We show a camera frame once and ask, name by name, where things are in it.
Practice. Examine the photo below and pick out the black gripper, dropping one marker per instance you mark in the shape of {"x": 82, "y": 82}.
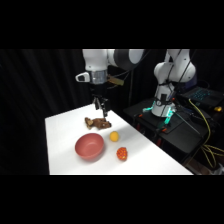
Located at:
{"x": 98, "y": 89}

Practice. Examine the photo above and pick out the red textured ball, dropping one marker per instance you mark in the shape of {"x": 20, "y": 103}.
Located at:
{"x": 122, "y": 153}

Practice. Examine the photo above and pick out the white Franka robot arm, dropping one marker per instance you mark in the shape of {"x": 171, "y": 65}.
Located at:
{"x": 96, "y": 60}

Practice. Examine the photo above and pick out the yellow ball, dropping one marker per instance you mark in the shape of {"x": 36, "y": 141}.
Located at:
{"x": 114, "y": 136}

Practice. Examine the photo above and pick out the pink bowl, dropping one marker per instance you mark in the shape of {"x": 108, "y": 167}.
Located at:
{"x": 89, "y": 146}

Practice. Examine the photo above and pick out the brown plush teddy toy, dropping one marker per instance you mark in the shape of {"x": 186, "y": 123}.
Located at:
{"x": 98, "y": 123}

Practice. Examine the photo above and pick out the black robot stand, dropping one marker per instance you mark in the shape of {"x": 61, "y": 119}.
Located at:
{"x": 180, "y": 133}

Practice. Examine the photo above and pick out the black laptop with lit keyboard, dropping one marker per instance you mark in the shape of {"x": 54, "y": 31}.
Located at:
{"x": 201, "y": 95}

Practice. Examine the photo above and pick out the small yellow object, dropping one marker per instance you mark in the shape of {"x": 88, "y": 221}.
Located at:
{"x": 218, "y": 109}

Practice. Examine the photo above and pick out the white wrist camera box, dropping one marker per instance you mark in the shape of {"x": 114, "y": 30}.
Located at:
{"x": 82, "y": 77}

